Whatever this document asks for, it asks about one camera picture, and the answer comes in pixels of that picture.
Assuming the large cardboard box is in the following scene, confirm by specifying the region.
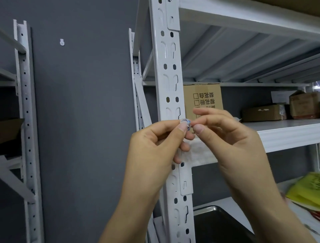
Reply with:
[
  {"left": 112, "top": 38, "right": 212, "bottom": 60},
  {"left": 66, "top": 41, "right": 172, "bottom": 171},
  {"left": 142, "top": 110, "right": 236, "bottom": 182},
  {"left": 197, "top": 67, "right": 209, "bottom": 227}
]
[{"left": 255, "top": 0, "right": 320, "bottom": 17}]

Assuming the steel tray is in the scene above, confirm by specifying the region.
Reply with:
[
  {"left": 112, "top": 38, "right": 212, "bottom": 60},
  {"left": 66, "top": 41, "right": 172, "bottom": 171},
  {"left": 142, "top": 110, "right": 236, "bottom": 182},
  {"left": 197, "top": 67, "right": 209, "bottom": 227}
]
[{"left": 193, "top": 206, "right": 255, "bottom": 243}]

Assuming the yellow-green plastic bag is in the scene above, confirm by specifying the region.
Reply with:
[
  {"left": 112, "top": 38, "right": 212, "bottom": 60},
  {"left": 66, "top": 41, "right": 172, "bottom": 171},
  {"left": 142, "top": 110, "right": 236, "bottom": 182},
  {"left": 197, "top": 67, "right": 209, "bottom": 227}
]
[{"left": 286, "top": 172, "right": 320, "bottom": 211}]

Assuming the flat brown cardboard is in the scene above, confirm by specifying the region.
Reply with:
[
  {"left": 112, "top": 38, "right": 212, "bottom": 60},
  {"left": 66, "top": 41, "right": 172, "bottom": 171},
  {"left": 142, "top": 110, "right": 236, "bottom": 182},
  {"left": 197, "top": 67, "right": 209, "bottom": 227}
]
[{"left": 0, "top": 118, "right": 25, "bottom": 145}]

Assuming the person's right forearm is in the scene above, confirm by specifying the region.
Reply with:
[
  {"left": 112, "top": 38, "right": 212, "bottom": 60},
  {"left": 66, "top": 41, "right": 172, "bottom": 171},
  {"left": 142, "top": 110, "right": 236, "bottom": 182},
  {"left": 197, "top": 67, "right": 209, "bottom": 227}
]
[{"left": 237, "top": 193, "right": 317, "bottom": 243}]

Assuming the small printed cardboard box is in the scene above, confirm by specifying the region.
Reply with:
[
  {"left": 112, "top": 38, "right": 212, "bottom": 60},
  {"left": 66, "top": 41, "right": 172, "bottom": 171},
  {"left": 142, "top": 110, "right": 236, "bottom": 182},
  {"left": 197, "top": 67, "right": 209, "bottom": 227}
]
[{"left": 183, "top": 83, "right": 224, "bottom": 133}]

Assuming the flat cardboard box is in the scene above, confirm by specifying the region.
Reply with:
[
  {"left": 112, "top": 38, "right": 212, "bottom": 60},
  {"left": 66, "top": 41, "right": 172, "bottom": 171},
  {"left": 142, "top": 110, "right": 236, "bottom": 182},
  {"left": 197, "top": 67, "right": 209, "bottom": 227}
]
[{"left": 241, "top": 104, "right": 287, "bottom": 123}]

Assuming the person's right hand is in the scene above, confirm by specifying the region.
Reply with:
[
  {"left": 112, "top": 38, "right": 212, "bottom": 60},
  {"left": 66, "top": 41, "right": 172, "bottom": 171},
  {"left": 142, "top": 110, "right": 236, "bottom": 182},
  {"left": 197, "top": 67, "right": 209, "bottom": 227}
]
[{"left": 192, "top": 107, "right": 283, "bottom": 208}]

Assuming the white perforated shelf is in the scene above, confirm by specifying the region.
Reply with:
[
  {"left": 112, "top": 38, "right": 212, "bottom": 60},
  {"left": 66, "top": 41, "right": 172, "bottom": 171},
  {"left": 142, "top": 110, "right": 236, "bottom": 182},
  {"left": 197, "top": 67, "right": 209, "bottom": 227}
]
[{"left": 149, "top": 0, "right": 195, "bottom": 243}]

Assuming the brown box with red print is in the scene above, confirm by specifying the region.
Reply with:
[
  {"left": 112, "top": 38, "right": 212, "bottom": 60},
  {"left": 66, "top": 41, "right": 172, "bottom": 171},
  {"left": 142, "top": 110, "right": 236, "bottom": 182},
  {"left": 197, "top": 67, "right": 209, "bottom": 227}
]
[{"left": 289, "top": 90, "right": 320, "bottom": 119}]

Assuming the white paper sheet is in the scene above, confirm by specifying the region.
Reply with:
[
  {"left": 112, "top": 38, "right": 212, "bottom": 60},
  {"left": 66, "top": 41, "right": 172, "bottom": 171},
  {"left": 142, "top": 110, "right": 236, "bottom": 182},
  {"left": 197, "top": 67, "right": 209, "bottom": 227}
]
[{"left": 271, "top": 90, "right": 298, "bottom": 103}]

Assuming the person's left hand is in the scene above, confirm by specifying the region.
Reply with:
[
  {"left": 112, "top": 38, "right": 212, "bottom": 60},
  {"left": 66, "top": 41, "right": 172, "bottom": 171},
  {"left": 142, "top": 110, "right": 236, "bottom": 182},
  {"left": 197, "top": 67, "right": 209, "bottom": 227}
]
[{"left": 120, "top": 119, "right": 197, "bottom": 208}]

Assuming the white metal shelving rack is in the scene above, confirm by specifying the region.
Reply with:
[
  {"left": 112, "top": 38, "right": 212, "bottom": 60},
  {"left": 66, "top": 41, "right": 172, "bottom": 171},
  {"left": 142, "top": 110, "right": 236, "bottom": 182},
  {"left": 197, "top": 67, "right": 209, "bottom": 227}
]
[{"left": 154, "top": 175, "right": 320, "bottom": 243}]

